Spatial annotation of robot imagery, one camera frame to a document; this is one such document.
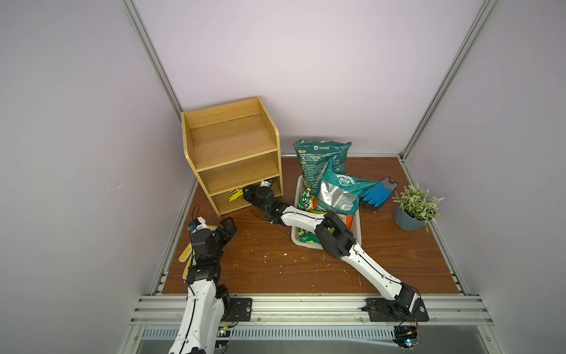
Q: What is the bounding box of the right controller board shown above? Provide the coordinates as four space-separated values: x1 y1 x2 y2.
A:
393 326 422 350

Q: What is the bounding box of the potted green plant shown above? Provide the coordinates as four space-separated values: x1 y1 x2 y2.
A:
393 184 444 232

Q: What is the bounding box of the wooden shelf unit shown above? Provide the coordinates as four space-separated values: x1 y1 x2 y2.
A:
181 97 284 216

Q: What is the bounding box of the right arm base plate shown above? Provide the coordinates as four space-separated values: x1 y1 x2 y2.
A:
361 297 430 322

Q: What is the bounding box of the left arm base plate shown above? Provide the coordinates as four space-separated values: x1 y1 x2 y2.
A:
222 297 253 323

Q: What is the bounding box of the yellow work glove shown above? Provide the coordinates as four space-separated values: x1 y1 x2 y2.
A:
178 224 218 280

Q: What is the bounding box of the green orange bee fertilizer bag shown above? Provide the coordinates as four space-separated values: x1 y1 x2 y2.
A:
315 170 378 215

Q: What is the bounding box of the tall green yellow fertilizer bag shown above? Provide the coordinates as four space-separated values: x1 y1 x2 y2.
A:
293 140 352 196

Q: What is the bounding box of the left controller board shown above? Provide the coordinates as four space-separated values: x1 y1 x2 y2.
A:
216 326 232 342

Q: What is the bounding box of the blue work glove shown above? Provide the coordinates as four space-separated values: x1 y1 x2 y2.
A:
360 177 398 210

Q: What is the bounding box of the green yellow packet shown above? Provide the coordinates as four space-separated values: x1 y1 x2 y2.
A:
298 188 316 212

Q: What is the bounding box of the controller board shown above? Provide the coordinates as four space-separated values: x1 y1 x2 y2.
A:
393 326 422 350
216 326 232 342

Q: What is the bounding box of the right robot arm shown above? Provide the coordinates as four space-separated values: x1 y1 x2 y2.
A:
243 185 422 316

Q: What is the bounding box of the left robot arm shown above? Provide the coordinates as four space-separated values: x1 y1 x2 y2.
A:
168 217 237 353

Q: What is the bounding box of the white plastic basket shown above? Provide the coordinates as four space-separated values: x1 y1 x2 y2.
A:
290 175 362 250

